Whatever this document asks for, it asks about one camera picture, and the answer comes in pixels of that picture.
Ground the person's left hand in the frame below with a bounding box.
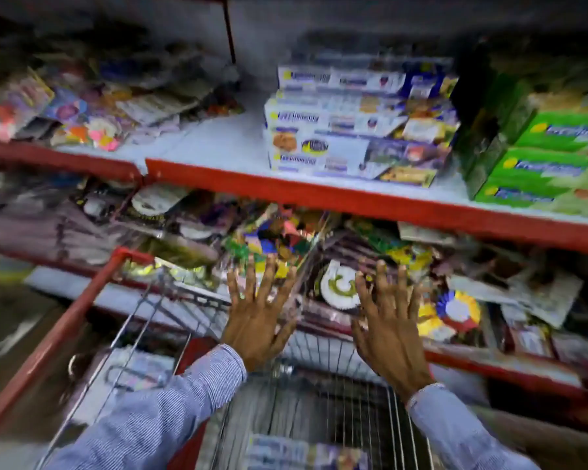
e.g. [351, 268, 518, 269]
[220, 255, 300, 373]

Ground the person's right hand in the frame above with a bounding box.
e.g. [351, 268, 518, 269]
[350, 259, 437, 405]

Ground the person's left forearm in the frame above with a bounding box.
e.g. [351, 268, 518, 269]
[43, 343, 249, 470]

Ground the person's right forearm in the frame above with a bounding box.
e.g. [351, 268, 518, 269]
[405, 383, 542, 470]

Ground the blue and yellow rosette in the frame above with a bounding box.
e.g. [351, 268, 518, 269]
[435, 290, 482, 333]

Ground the white round badge packet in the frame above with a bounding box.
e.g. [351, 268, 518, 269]
[318, 259, 363, 311]

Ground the heap of party decoration packets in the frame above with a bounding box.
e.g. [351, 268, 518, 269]
[0, 164, 588, 368]

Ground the white shelf with red edge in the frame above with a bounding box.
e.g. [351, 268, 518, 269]
[24, 265, 588, 403]
[0, 91, 588, 258]

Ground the white and blue foil box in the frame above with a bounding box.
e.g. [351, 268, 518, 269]
[264, 92, 461, 145]
[277, 53, 460, 99]
[266, 128, 452, 188]

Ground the pale printed packet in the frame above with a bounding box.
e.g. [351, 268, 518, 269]
[71, 345, 178, 426]

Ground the green wrap box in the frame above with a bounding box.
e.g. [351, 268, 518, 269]
[489, 147, 588, 192]
[514, 111, 588, 158]
[473, 177, 588, 218]

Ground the pile of colourful party packets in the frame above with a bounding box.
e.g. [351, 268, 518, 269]
[0, 39, 246, 153]

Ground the red wire shopping cart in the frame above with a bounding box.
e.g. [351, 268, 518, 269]
[0, 246, 439, 470]

